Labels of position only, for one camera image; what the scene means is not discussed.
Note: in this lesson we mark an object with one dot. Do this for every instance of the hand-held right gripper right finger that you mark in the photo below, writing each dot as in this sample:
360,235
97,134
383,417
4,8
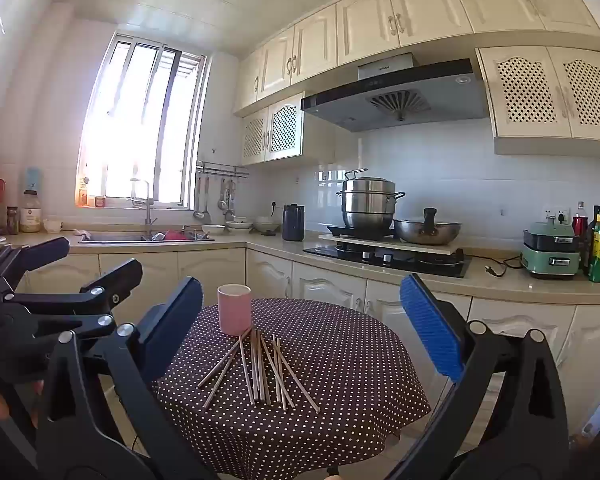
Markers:
430,325

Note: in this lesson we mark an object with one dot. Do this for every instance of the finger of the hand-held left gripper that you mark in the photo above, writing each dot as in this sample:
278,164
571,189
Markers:
40,255
115,277

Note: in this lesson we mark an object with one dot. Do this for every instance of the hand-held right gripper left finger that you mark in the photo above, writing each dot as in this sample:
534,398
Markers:
175,325

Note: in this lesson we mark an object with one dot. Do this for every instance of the pink cup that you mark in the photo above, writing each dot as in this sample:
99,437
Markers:
234,315

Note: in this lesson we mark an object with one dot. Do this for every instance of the bunch of wooden chopsticks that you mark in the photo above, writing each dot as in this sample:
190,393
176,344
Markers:
256,370

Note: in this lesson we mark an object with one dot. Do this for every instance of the small white bowl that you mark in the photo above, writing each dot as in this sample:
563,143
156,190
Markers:
52,225

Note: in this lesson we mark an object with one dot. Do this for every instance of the jar with white contents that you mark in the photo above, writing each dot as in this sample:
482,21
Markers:
30,215

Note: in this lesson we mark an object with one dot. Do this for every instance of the steel kitchen sink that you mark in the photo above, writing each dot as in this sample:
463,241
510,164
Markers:
110,236

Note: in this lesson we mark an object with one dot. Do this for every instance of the small dark jar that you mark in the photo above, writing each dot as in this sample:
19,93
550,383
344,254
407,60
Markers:
12,220

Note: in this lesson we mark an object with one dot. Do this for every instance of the white dishcloth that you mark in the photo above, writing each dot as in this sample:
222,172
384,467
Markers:
82,233

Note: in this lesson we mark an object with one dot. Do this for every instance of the pink dish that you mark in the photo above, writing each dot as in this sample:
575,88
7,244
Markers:
174,235

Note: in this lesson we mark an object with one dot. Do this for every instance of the metal sink faucet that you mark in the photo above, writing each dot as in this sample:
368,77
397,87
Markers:
148,210

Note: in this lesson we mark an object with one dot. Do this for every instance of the orange bottle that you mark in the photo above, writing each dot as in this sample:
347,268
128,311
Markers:
83,192

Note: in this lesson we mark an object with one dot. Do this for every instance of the wooden board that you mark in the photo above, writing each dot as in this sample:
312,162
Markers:
455,251

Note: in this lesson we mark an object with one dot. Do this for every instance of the light blue bottle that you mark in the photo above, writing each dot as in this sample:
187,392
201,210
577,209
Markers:
33,177

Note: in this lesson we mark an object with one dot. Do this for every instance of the brown polka dot tablecloth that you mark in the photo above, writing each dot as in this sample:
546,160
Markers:
355,360

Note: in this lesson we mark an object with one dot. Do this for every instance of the beige kitchen countertop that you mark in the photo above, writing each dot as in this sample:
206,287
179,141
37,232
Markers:
505,285

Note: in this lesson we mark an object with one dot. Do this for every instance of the shallow white bowl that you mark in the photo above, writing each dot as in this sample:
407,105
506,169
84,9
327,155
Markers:
213,229

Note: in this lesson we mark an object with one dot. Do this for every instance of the metal ladle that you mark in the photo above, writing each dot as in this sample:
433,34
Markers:
198,212

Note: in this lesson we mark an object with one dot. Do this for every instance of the metal spatula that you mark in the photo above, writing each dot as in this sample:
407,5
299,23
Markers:
206,212

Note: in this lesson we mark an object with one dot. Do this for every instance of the black portable stove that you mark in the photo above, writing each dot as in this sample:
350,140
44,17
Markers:
360,232

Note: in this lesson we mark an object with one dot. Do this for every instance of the cream lower kitchen cabinets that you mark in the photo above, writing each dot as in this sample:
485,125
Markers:
280,275

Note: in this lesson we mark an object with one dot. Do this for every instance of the stacked white bowls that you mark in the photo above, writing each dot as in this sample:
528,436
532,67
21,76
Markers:
239,225

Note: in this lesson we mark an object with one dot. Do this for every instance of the black glass cooktop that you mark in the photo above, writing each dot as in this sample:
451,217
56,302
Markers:
330,252

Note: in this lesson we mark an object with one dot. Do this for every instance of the hanging metal utensil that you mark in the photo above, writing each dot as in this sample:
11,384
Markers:
230,200
222,202

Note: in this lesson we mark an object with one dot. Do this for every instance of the steel steamer pot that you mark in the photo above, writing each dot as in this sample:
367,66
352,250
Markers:
367,205

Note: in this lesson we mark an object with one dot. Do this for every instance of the green electric cooker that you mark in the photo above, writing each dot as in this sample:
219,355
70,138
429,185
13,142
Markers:
550,255

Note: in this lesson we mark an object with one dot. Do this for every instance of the kitchen window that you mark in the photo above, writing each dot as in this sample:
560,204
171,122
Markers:
130,125

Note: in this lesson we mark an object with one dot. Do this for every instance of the metal utensil rack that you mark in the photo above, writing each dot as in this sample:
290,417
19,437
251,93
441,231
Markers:
222,167

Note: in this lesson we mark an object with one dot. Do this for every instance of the black electric kettle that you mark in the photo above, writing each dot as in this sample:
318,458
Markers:
293,222

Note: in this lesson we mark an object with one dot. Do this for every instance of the dark glass bottle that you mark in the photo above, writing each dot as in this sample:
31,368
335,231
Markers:
587,250

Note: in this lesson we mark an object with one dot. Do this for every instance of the bottle with red label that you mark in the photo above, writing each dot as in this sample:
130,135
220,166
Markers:
579,222

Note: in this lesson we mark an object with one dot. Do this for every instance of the green bottle with yellow cap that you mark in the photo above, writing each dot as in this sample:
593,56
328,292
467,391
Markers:
599,250

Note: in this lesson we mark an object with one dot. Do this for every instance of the small cream lattice door cabinet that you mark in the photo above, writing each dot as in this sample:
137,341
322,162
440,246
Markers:
285,130

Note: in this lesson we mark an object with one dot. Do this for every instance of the black range hood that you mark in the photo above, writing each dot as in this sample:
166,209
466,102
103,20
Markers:
340,105

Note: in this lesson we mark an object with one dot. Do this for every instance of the large cream lattice door cabinet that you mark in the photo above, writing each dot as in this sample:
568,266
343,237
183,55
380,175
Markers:
530,90

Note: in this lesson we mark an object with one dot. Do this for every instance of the cream upper cabinet row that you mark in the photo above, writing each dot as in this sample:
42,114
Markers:
370,20

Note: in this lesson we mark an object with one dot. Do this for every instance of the white wall outlet with plug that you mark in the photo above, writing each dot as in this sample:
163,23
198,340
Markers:
555,212

